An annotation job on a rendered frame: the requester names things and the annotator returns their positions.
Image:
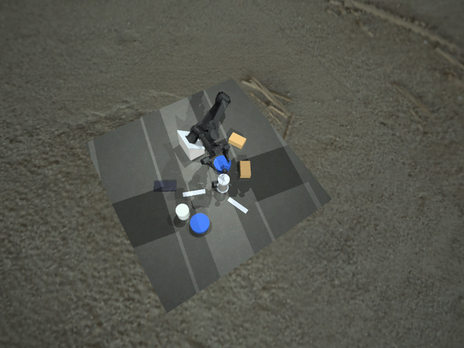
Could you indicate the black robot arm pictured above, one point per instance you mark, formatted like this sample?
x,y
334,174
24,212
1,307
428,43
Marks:
x,y
207,129

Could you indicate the white cylinder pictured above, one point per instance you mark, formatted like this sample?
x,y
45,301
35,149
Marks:
x,y
182,212

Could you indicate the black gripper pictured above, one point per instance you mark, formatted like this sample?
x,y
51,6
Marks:
x,y
206,160

